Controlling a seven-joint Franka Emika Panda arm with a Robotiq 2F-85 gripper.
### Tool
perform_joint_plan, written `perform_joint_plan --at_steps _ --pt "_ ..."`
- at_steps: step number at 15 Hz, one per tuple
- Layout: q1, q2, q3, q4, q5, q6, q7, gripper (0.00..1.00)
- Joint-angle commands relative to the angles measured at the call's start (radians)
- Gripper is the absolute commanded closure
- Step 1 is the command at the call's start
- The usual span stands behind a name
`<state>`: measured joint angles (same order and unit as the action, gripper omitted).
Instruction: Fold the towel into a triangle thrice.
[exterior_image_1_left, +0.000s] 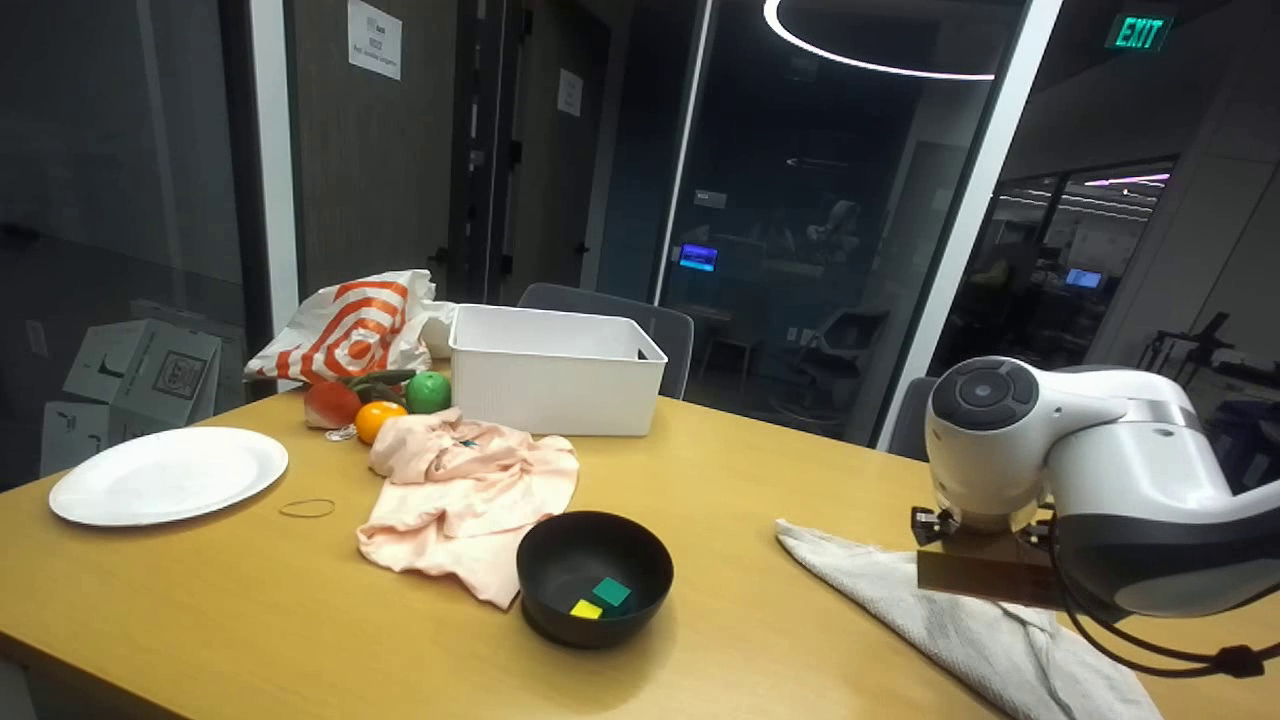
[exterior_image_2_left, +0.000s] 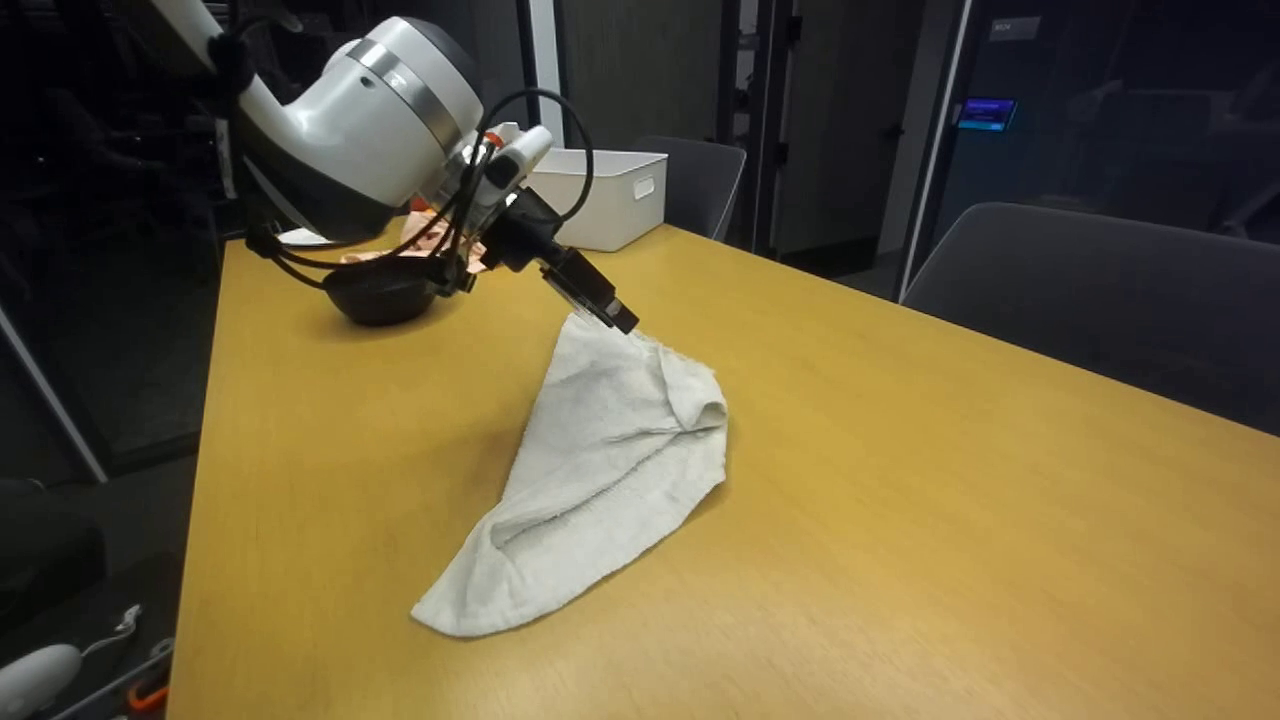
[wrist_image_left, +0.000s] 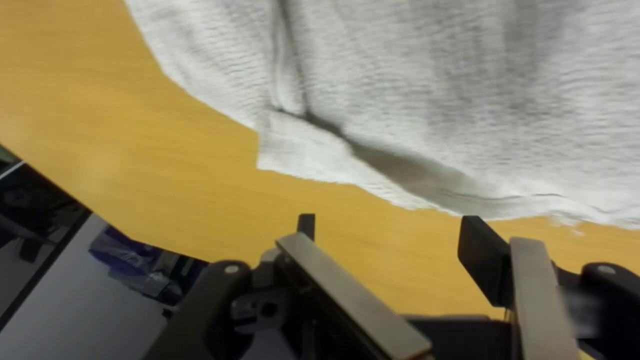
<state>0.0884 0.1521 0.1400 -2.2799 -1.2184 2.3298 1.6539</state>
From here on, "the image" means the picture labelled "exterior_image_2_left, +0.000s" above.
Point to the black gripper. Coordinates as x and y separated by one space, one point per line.
522 229

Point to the white towel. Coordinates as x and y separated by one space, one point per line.
603 454

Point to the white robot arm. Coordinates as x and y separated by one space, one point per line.
362 120

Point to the white plastic bin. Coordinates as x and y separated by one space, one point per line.
622 201

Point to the grey chair with narrow back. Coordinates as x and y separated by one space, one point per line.
706 182

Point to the black bowl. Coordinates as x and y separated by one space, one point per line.
380 298

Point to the white round plate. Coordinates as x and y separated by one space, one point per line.
302 237

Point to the blue glowing screen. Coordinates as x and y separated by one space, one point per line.
986 113

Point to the grey chair with wide back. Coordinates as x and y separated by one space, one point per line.
1104 295

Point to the small orange tool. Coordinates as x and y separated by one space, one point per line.
151 697

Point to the white wrist mount piece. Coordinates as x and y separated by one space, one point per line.
522 149

